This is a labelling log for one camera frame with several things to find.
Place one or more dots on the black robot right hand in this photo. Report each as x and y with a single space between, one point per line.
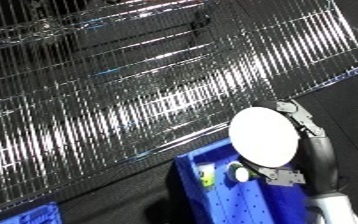
320 160

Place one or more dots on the pale robot right arm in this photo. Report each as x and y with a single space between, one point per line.
335 210

